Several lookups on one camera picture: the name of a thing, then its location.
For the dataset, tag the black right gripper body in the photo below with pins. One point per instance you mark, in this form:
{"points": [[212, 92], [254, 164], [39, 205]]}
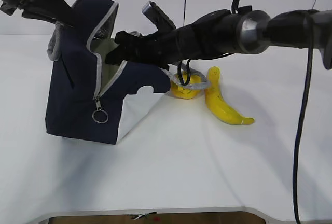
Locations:
{"points": [[152, 49]]}

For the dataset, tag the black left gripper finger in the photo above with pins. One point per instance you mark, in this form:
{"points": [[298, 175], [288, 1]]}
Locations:
{"points": [[57, 10]]}

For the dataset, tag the yellow lemon toy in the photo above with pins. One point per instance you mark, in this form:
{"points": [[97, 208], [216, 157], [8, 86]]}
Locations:
{"points": [[184, 92]]}

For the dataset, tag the yellow banana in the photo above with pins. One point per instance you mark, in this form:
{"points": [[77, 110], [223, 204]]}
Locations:
{"points": [[218, 106]]}

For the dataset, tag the navy blue lunch bag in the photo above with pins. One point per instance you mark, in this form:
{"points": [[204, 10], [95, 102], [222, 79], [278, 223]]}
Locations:
{"points": [[88, 99]]}

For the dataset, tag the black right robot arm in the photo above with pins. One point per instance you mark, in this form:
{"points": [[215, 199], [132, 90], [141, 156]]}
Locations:
{"points": [[238, 30]]}

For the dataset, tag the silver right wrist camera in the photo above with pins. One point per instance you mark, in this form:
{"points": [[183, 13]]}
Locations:
{"points": [[157, 16]]}

